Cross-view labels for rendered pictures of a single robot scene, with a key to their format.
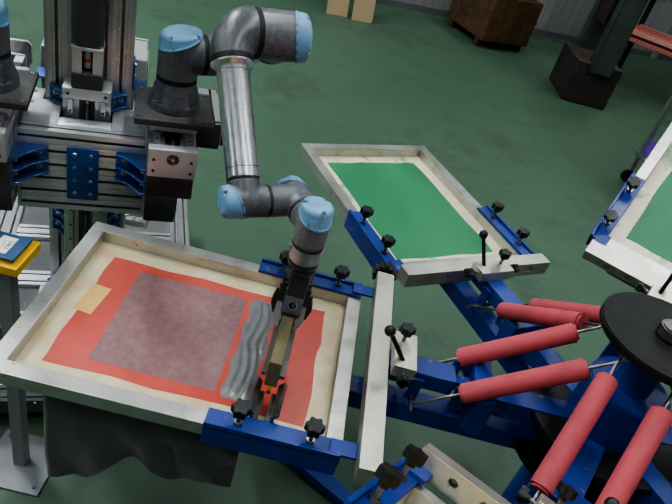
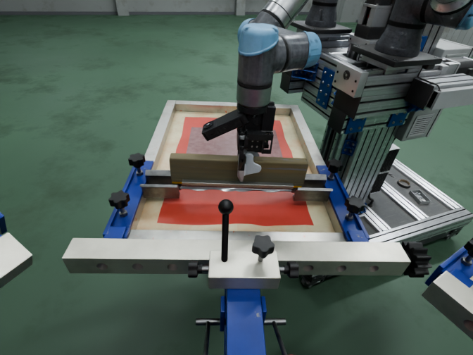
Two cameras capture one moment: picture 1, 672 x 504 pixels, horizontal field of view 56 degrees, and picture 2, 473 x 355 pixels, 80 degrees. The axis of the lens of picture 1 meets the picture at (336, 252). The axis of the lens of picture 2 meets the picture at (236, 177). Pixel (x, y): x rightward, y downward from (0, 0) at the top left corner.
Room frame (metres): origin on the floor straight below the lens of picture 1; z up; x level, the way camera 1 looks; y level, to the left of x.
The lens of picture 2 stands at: (1.15, -0.54, 1.50)
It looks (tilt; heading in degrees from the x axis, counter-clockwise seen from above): 38 degrees down; 90
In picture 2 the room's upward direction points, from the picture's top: 4 degrees clockwise
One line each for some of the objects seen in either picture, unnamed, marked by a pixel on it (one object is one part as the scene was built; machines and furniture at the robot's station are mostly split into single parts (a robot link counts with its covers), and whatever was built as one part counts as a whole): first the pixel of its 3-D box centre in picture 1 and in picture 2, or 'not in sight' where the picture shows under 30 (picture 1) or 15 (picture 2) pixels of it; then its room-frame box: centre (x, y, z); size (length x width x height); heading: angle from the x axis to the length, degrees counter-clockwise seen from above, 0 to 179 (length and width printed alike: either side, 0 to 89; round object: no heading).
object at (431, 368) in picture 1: (420, 372); (243, 310); (1.18, -0.29, 1.02); 0.17 x 0.06 x 0.05; 93
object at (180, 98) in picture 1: (175, 89); (401, 36); (1.71, 0.59, 1.31); 0.15 x 0.15 x 0.10
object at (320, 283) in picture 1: (309, 284); (336, 203); (1.43, 0.05, 0.98); 0.30 x 0.05 x 0.07; 93
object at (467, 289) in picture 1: (461, 293); not in sight; (1.72, -0.44, 0.90); 1.24 x 0.06 x 0.06; 33
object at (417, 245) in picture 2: (384, 276); (406, 258); (1.52, -0.16, 1.02); 0.07 x 0.06 x 0.07; 93
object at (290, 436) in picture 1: (271, 440); (134, 199); (0.88, 0.01, 0.98); 0.30 x 0.05 x 0.07; 93
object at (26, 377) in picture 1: (200, 328); (235, 154); (1.14, 0.27, 0.97); 0.79 x 0.58 x 0.04; 93
